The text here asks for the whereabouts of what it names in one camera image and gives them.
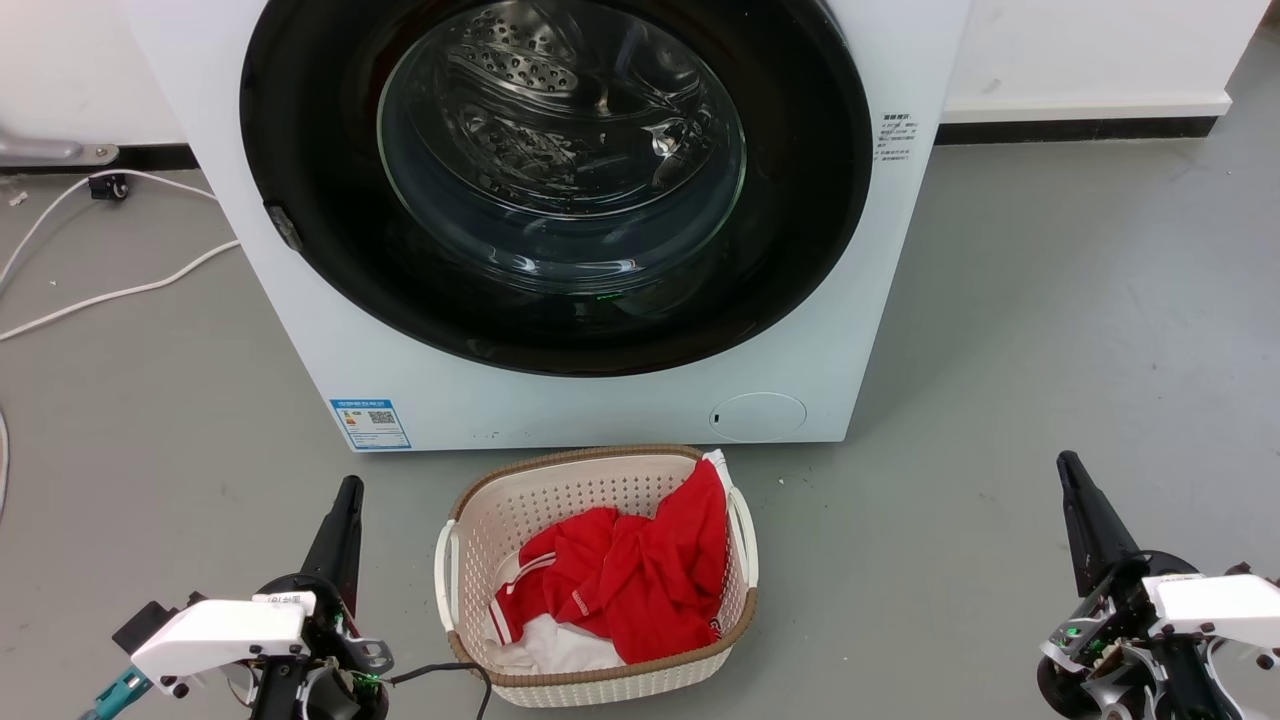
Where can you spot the small printed text label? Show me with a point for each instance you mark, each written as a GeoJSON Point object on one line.
{"type": "Point", "coordinates": [894, 138]}

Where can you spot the beige plastic laundry basket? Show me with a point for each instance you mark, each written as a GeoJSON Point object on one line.
{"type": "Point", "coordinates": [560, 490]}

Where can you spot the round white filter cover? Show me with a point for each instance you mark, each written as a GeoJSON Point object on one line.
{"type": "Point", "coordinates": [760, 417]}

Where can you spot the black round glass washer door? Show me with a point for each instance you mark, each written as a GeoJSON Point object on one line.
{"type": "Point", "coordinates": [310, 130]}

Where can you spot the grey metal floor bracket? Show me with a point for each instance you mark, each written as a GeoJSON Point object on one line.
{"type": "Point", "coordinates": [45, 150]}

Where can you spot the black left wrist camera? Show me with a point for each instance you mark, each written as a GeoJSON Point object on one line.
{"type": "Point", "coordinates": [150, 620]}

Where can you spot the black wall baseboard strip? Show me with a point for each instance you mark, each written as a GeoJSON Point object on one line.
{"type": "Point", "coordinates": [1075, 131]}

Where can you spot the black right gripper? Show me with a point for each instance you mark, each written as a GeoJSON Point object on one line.
{"type": "Point", "coordinates": [1120, 620]}

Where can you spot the stainless steel washer drum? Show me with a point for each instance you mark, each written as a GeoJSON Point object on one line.
{"type": "Point", "coordinates": [540, 110]}

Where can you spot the white front-load washing machine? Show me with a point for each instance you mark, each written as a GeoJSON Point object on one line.
{"type": "Point", "coordinates": [560, 410]}

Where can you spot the red garment with white stripes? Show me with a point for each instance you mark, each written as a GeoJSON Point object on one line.
{"type": "Point", "coordinates": [640, 580]}

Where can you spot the teal left camera connector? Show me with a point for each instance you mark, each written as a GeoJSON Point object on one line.
{"type": "Point", "coordinates": [118, 692]}

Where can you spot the blue energy label sticker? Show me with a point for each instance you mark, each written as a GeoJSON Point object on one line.
{"type": "Point", "coordinates": [370, 425]}

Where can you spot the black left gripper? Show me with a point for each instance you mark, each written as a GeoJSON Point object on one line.
{"type": "Point", "coordinates": [330, 630]}

